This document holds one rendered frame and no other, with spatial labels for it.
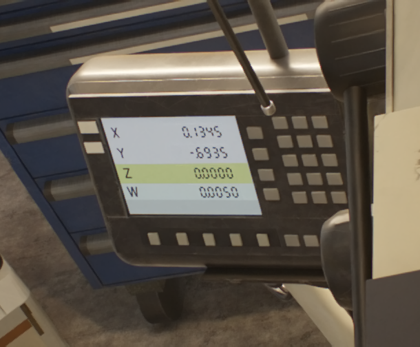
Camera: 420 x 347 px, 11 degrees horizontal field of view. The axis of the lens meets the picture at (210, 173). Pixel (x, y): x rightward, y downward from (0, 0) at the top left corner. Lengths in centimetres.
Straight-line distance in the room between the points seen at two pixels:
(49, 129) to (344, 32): 202
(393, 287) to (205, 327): 265
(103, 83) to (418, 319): 117
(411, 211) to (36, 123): 223
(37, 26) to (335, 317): 95
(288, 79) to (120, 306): 177
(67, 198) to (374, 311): 238
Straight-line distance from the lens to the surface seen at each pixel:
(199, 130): 225
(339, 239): 144
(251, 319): 378
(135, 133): 228
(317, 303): 245
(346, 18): 141
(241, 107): 221
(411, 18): 133
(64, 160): 349
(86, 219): 359
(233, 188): 227
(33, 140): 343
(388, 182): 123
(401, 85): 131
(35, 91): 338
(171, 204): 231
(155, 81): 226
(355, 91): 141
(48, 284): 403
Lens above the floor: 275
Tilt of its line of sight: 43 degrees down
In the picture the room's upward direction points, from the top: 30 degrees counter-clockwise
